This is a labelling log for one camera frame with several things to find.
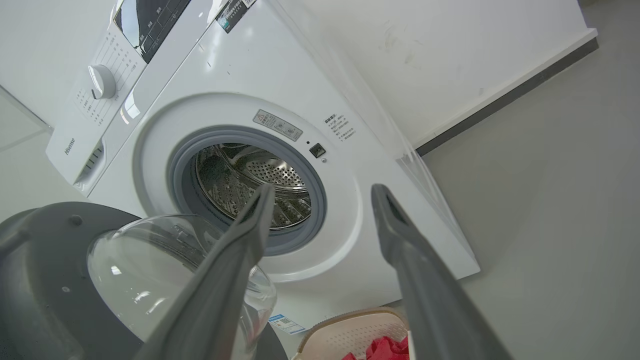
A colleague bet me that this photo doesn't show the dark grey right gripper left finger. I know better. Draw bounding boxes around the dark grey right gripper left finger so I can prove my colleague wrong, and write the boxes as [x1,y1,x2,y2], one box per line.
[134,183,276,360]

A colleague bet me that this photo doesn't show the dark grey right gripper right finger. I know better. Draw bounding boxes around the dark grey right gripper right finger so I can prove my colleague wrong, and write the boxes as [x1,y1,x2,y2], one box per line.
[370,183,513,360]

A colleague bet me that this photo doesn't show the grey washing machine door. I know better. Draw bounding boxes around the grey washing machine door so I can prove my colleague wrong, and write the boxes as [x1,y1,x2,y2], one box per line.
[0,201,289,360]

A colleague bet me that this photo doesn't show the white front-load washing machine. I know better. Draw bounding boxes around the white front-load washing machine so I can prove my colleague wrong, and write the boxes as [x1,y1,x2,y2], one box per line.
[45,0,481,350]

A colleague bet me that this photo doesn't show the red cloth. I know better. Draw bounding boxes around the red cloth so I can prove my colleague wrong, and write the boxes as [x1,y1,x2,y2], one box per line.
[342,336,410,360]

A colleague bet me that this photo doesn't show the beige perforated laundry basket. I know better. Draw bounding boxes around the beige perforated laundry basket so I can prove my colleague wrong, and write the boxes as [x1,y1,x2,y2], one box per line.
[291,307,411,360]

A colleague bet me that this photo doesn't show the dark grey baseboard strip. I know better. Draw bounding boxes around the dark grey baseboard strip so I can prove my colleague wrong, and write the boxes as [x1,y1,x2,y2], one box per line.
[416,37,600,157]

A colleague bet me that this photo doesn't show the white program dial knob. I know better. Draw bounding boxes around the white program dial knob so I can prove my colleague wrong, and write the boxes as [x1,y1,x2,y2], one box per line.
[88,64,117,100]

